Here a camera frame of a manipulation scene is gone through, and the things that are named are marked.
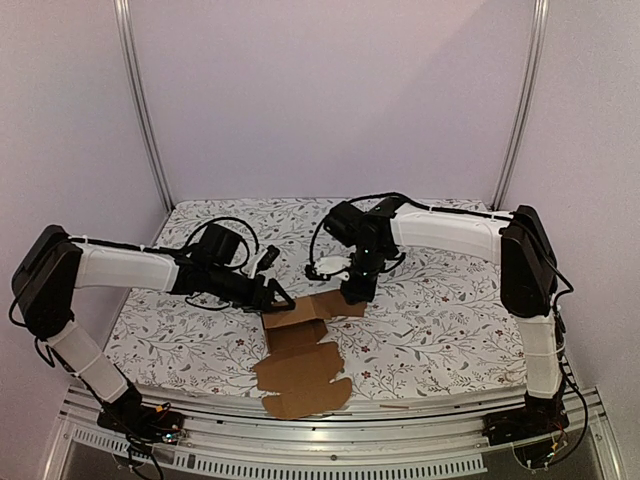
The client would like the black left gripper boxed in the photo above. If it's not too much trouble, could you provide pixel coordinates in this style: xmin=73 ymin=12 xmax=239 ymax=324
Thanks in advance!
xmin=206 ymin=264 xmax=295 ymax=313

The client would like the brown cardboard box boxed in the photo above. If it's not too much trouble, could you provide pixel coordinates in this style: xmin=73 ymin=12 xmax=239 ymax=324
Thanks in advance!
xmin=253 ymin=290 xmax=366 ymax=420

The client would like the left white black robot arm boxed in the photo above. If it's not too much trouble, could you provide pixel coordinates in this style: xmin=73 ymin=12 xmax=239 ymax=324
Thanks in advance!
xmin=8 ymin=220 xmax=295 ymax=434

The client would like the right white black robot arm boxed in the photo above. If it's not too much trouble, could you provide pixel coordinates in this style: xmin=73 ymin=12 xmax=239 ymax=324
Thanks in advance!
xmin=306 ymin=192 xmax=574 ymax=436

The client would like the floral patterned table mat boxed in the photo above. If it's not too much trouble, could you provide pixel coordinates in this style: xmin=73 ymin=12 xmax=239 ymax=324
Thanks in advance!
xmin=105 ymin=198 xmax=526 ymax=401

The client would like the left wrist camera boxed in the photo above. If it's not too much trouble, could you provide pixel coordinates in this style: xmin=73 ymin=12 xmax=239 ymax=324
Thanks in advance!
xmin=254 ymin=245 xmax=280 ymax=273

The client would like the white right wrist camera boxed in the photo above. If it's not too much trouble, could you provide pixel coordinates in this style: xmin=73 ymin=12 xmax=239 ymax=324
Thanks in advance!
xmin=305 ymin=256 xmax=352 ymax=281

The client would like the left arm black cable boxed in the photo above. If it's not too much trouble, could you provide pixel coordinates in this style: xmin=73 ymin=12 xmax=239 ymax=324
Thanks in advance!
xmin=183 ymin=215 xmax=261 ymax=311

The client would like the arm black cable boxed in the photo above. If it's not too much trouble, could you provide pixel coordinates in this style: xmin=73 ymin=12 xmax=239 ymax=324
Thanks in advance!
xmin=308 ymin=191 xmax=516 ymax=271
xmin=183 ymin=215 xmax=261 ymax=311

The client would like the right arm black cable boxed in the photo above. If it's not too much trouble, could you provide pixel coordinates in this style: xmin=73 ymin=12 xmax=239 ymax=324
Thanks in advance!
xmin=308 ymin=191 xmax=516 ymax=271

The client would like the aluminium front rail frame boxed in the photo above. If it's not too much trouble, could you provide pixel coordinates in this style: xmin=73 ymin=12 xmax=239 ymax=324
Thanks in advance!
xmin=42 ymin=383 xmax=626 ymax=480

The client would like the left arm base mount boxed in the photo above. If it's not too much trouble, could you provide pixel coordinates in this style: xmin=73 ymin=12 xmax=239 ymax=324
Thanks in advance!
xmin=98 ymin=388 xmax=185 ymax=444

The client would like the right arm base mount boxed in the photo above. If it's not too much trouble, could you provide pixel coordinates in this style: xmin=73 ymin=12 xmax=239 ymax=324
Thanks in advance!
xmin=482 ymin=390 xmax=569 ymax=446

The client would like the left aluminium corner post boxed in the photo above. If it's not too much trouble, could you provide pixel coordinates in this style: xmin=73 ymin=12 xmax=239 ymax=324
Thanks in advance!
xmin=113 ymin=0 xmax=175 ymax=214

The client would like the aluminium corner post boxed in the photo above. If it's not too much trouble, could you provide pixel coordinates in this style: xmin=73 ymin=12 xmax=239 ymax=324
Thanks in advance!
xmin=113 ymin=0 xmax=175 ymax=214
xmin=490 ymin=0 xmax=550 ymax=211

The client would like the right aluminium corner post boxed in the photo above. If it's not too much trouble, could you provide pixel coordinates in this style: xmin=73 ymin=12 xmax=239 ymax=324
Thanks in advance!
xmin=490 ymin=0 xmax=550 ymax=211

